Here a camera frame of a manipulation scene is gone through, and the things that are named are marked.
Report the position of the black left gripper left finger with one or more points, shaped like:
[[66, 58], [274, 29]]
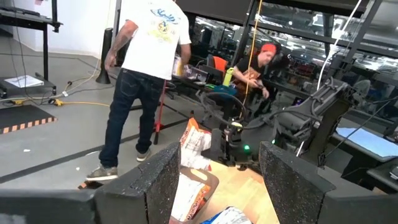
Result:
[[149, 186]]

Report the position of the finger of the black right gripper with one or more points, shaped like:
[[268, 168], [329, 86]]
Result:
[[216, 141]]

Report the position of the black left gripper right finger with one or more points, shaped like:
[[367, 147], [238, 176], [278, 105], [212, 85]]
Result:
[[286, 186]]

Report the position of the orange chicken ramen pack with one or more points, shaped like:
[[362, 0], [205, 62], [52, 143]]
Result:
[[186, 196], [194, 143]]

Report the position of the blue soy sauce ramen pack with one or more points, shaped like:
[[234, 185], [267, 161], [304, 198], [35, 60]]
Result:
[[230, 217]]

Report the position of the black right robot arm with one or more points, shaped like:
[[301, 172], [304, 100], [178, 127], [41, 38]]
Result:
[[311, 112]]

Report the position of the red floor stand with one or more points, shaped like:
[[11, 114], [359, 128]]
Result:
[[160, 118]]

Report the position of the cluttered black desk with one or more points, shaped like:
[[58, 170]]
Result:
[[199, 82]]

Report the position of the black hazard-striped floor mat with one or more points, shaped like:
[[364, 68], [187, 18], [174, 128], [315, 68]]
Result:
[[84, 185], [21, 116]]

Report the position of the green bottle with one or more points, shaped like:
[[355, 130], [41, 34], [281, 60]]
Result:
[[228, 77]]

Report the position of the grey work table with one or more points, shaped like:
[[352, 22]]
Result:
[[348, 152]]

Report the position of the orange chair back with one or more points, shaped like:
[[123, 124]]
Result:
[[220, 63]]

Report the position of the person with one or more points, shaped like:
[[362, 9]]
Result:
[[155, 37], [248, 68]]

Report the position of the white paper sheet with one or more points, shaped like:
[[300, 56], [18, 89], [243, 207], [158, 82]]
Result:
[[23, 81]]

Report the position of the black standing desk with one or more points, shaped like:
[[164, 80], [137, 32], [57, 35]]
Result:
[[31, 20]]

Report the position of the black steel frame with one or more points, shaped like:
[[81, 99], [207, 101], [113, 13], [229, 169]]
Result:
[[245, 34]]

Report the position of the black cone post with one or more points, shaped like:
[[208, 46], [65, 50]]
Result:
[[105, 56]]

